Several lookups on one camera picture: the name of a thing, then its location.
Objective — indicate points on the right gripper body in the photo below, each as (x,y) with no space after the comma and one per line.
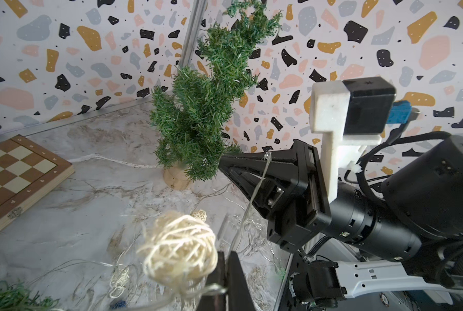
(301,211)

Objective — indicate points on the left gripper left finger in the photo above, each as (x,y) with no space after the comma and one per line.
(215,297)

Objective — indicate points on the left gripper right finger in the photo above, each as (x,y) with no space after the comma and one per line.
(238,294)

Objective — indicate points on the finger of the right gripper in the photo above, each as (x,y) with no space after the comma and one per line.
(262,191)
(278,165)

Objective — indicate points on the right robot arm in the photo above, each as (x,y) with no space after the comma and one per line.
(409,239)

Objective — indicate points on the right green christmas tree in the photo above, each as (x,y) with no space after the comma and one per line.
(192,118)

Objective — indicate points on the green christmas tree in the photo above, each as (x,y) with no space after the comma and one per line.
(19,297)
(192,118)

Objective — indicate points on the left green christmas tree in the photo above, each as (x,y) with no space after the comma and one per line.
(19,297)

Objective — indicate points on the wooden chessboard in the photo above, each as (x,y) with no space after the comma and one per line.
(28,172)

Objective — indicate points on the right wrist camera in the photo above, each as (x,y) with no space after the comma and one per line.
(351,115)

